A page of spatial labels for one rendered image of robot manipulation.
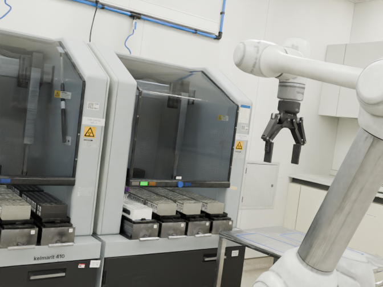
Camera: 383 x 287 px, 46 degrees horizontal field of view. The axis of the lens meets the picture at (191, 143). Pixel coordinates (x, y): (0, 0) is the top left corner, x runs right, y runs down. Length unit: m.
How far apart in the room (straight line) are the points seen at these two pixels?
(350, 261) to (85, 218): 1.15
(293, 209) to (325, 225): 3.30
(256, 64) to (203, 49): 2.26
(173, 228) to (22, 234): 0.70
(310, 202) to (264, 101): 1.02
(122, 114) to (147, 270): 0.73
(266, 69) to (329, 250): 0.57
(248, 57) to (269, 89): 2.74
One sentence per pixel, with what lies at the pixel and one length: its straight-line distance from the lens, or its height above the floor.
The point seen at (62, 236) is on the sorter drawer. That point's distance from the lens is 1.92.
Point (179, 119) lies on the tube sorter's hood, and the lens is 2.17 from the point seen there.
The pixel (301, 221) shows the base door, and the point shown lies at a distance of 4.39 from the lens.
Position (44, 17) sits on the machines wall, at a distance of 3.09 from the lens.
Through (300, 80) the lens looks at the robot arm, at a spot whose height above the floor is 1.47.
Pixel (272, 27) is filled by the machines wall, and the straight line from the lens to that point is 4.19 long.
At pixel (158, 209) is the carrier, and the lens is 2.19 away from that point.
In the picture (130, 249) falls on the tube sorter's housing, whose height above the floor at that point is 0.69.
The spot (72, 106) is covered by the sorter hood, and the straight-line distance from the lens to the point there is 1.92.
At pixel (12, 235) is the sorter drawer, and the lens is 1.86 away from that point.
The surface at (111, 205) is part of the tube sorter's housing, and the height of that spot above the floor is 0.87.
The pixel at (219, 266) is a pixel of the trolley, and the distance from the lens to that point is 2.07.
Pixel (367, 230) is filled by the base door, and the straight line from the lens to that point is 3.99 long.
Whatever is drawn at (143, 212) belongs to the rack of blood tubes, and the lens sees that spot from 2.10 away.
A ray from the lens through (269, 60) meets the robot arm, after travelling 1.40.
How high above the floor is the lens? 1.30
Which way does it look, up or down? 3 degrees down
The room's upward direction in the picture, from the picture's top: 7 degrees clockwise
